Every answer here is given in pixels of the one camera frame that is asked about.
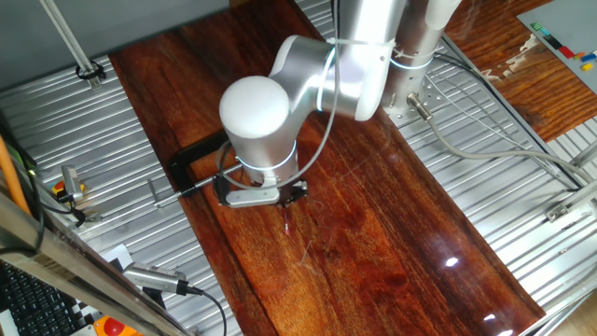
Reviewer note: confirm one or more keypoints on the black C-clamp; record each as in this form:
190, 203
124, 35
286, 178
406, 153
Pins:
186, 156

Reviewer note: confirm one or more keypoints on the silver camera mount bracket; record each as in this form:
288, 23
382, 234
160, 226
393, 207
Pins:
72, 182

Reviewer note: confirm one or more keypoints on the orange emergency stop box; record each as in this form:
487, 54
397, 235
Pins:
114, 327

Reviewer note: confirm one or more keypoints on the blue block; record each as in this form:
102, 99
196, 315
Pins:
588, 57

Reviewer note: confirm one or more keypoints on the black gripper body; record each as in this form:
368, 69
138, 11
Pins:
295, 190

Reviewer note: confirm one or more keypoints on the black keyboard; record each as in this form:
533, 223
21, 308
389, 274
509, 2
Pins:
32, 308

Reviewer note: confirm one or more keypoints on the silver aluminium pole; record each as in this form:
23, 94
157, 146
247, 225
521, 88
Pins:
67, 35

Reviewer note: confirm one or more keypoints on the grey board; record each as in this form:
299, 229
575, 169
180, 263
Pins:
569, 23

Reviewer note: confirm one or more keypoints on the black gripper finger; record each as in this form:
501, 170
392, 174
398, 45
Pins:
284, 203
295, 200

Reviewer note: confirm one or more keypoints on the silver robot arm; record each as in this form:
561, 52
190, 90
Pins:
256, 112

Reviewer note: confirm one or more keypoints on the red block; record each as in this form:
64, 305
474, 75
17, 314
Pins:
566, 51

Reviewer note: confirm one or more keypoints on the black block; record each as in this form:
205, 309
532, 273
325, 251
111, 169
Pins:
552, 42

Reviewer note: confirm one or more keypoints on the silver ribbed camera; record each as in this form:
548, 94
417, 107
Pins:
154, 278

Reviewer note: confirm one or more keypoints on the aluminium profile bracket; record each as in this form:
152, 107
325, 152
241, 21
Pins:
557, 212

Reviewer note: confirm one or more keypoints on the yellow block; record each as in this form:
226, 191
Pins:
587, 66

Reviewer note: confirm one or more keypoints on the checkered marker sheet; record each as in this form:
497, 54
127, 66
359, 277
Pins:
119, 254

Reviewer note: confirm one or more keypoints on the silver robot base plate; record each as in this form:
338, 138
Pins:
440, 100

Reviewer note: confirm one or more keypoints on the steel frame beam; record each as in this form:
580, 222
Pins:
60, 263

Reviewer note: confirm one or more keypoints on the orange tube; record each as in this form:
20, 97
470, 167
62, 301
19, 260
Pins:
10, 177

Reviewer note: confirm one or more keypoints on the green block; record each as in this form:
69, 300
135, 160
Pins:
536, 26

